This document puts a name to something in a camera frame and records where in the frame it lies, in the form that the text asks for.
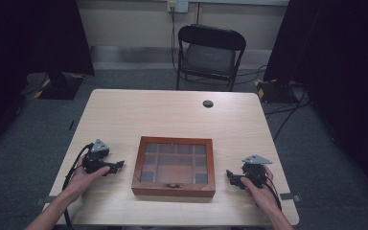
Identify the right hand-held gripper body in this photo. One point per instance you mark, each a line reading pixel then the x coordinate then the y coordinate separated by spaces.
pixel 255 172

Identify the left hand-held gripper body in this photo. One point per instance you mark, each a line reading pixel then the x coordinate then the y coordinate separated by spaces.
pixel 96 157

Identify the wooden box with glass lid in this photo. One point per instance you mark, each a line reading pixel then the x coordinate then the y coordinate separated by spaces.
pixel 174 166

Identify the person's right hand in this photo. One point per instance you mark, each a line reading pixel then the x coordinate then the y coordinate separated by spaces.
pixel 265 198

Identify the person's left hand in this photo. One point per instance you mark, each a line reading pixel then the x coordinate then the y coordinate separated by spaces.
pixel 81 180

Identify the small black floor tape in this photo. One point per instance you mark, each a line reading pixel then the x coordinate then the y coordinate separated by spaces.
pixel 72 124

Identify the grey tape strip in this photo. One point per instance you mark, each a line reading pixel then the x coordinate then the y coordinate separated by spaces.
pixel 290 197

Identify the black stand base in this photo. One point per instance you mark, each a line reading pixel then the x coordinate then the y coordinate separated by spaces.
pixel 274 91
pixel 59 86

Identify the dark curtain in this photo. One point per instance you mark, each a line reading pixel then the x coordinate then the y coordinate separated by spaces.
pixel 19 64
pixel 345 80

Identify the black folding chair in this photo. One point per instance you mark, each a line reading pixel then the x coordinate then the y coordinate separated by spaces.
pixel 209 57

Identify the white wall outlet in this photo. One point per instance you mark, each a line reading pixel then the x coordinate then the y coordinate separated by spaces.
pixel 177 5

